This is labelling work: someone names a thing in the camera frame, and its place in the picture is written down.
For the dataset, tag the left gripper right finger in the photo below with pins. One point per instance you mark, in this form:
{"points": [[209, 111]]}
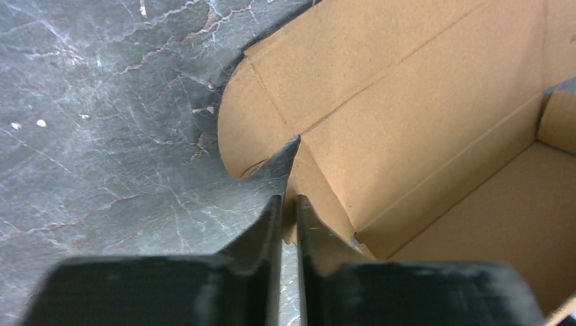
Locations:
{"points": [[341, 286]]}

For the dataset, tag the cardboard box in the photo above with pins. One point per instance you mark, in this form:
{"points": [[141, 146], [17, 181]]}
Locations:
{"points": [[426, 131]]}

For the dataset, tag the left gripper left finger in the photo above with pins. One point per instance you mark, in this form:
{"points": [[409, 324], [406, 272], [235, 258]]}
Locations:
{"points": [[238, 285]]}

